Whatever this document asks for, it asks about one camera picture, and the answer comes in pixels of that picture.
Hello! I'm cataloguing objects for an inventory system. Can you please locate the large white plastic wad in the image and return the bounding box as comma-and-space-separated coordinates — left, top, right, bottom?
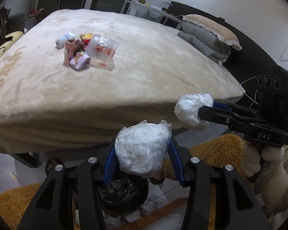
114, 120, 172, 178

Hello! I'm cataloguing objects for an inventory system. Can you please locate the small white plastic wad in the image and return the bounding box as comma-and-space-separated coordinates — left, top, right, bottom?
174, 94, 214, 131

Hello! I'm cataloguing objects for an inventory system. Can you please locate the purple wrapper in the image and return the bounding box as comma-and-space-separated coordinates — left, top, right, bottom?
69, 51, 90, 71

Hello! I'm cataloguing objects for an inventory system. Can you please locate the clear plastic bag red print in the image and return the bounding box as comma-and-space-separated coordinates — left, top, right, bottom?
85, 34, 119, 71

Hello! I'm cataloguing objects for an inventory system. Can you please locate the pink paper cup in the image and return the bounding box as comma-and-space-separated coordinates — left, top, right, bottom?
63, 39, 85, 66

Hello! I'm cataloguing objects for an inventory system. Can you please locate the yellow red snack wrapper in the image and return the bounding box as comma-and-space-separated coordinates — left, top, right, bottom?
80, 33, 93, 44

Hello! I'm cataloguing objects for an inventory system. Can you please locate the white paper package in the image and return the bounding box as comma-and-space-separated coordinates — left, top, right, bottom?
55, 32, 76, 49

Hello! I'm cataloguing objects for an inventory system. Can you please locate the black trash bin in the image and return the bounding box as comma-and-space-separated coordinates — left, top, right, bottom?
99, 176, 149, 217

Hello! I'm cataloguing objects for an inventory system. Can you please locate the right hand white glove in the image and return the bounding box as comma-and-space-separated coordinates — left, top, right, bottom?
241, 141, 286, 178

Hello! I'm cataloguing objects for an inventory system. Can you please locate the black headboard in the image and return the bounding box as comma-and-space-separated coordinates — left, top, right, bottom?
170, 1, 277, 96

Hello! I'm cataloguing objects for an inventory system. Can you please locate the left foot black sandal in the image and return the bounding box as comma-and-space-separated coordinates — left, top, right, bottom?
45, 157, 64, 176

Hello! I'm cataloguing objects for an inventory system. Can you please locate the beige plush bed blanket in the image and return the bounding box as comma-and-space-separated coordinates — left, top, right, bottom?
0, 9, 244, 154

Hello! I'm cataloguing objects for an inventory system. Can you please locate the white side table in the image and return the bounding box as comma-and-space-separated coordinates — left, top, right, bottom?
120, 0, 183, 30

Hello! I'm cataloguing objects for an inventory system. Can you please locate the yellow quilted sofa mat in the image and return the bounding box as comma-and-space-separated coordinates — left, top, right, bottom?
0, 31, 24, 58

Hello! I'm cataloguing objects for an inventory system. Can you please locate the dark grey sofa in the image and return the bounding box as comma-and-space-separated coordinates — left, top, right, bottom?
6, 12, 25, 35

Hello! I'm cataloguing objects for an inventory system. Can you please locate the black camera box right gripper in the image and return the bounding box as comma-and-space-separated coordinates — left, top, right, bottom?
256, 65, 288, 129

